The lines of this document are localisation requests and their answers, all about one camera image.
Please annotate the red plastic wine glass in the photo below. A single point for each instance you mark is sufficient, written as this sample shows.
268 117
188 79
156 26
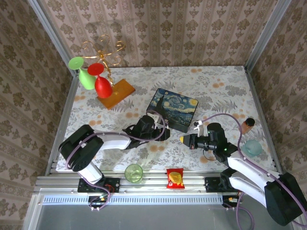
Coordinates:
103 88

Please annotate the aluminium side rail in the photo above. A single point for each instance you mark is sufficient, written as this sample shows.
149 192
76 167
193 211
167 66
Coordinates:
260 107
66 115

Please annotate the aluminium frame post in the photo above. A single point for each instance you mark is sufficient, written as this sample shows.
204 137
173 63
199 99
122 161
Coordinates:
266 33
50 31

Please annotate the black connector plate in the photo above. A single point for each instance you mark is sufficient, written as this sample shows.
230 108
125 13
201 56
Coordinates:
97 200
231 200

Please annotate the floral patterned tablecloth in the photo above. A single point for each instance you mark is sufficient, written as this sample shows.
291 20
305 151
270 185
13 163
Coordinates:
168 79

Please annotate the orange bottle black cap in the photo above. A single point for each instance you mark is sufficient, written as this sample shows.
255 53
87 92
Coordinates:
248 125

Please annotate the aluminium front rail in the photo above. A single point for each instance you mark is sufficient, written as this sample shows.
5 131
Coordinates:
153 185

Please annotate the green plastic wine glass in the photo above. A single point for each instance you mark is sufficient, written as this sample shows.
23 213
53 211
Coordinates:
86 79

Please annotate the starry night painted box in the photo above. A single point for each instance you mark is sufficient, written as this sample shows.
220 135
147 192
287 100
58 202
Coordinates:
176 105

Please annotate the red snack packet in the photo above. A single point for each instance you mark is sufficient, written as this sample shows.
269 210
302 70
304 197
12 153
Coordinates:
175 178

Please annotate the green transparent cup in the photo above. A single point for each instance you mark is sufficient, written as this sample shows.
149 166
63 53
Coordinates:
133 174

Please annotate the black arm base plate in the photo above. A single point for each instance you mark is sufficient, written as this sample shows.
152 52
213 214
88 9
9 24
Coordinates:
112 185
212 184

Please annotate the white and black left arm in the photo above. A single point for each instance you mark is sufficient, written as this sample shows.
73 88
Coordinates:
112 141

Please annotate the teal translucent cup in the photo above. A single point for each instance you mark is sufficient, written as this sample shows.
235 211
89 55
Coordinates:
253 148

